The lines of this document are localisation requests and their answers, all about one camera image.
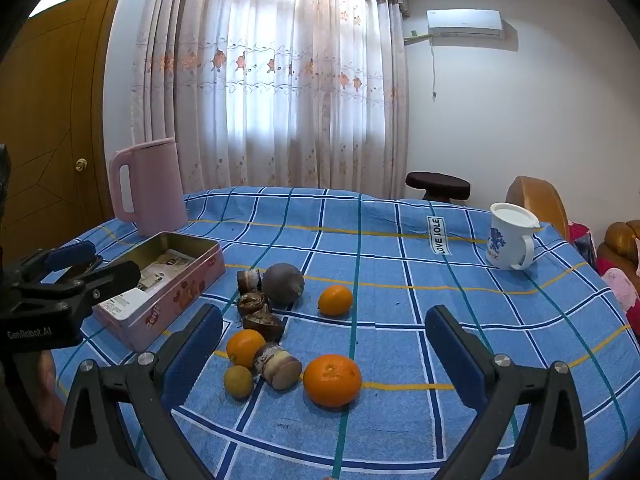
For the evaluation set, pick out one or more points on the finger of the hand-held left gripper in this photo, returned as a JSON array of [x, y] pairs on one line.
[[70, 256], [112, 280]]

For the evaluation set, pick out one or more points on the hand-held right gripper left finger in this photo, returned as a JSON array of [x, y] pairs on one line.
[[196, 355]]

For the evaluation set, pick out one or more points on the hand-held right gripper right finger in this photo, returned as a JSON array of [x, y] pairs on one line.
[[454, 355]]

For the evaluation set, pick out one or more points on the medium orange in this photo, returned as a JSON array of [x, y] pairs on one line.
[[244, 346]]

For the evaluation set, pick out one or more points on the small yellow-green fruit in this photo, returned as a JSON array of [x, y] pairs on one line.
[[238, 382]]

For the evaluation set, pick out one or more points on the pink tin box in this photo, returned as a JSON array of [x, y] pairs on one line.
[[180, 300]]

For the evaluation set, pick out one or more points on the brown chocolate cupcake snacks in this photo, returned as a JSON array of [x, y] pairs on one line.
[[263, 325]]

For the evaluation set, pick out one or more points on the cake roll snack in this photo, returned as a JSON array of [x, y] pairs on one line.
[[277, 370]]

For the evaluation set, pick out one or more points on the round purple fruit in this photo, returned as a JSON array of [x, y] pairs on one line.
[[283, 282]]

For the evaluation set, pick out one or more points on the large orange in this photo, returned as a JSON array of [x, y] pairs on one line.
[[332, 381]]

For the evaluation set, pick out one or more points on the small orange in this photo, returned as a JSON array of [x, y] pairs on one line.
[[335, 300]]

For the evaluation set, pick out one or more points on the person's left forearm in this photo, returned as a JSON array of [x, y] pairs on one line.
[[48, 382]]

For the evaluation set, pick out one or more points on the printed paper sheet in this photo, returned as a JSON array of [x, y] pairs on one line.
[[162, 270]]

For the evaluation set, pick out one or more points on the blue plaid tablecloth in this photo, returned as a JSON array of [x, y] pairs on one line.
[[400, 280]]

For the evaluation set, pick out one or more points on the brass door knob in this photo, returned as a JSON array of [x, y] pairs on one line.
[[81, 164]]

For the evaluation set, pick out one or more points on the pink electric kettle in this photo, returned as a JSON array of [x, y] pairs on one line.
[[155, 185]]

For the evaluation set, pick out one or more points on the white mug with blue print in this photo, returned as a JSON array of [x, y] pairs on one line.
[[507, 240]]

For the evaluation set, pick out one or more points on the wooden door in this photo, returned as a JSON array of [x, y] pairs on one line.
[[50, 110]]

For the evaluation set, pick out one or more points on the red patterned cloth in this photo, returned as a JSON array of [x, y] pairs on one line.
[[582, 242]]

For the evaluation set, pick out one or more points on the dark round stool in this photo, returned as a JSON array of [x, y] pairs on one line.
[[437, 182]]

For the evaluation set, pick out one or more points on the wooden chair back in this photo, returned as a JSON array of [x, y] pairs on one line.
[[537, 200]]

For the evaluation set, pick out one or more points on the pink cloth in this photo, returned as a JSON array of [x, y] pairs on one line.
[[622, 292]]

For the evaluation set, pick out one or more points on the brown leather sofa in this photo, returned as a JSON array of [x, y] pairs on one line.
[[620, 245]]

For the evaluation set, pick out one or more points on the floral sheer curtain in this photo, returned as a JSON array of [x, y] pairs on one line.
[[280, 85]]

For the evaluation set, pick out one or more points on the white air conditioner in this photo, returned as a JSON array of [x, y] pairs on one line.
[[465, 22]]

